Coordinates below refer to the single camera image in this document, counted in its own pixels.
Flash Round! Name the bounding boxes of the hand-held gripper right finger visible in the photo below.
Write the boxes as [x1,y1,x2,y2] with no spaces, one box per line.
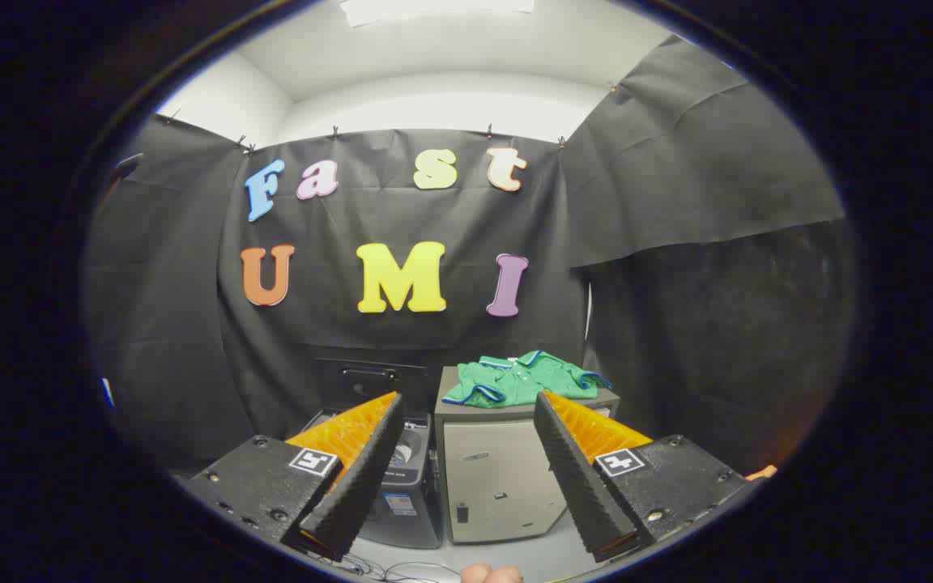
[533,390,751,564]

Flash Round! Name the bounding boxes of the green polo shirt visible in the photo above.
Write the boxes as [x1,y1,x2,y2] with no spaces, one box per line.
[442,350,611,408]

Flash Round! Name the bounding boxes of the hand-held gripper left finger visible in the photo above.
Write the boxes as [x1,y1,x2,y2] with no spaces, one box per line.
[181,392,406,563]

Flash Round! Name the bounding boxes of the grey metal cabinet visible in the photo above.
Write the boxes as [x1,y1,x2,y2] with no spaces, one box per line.
[432,366,621,545]

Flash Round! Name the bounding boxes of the dark grey washing machine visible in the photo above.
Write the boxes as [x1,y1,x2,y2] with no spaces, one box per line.
[303,409,445,550]

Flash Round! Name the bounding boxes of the thin black cables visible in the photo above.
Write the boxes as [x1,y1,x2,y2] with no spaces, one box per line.
[305,549,464,583]

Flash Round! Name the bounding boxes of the row of small cloth clips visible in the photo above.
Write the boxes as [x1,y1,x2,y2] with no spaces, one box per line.
[165,81,620,155]

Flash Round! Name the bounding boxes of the black backdrop cloth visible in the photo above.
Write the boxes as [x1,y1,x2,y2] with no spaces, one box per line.
[84,34,856,479]

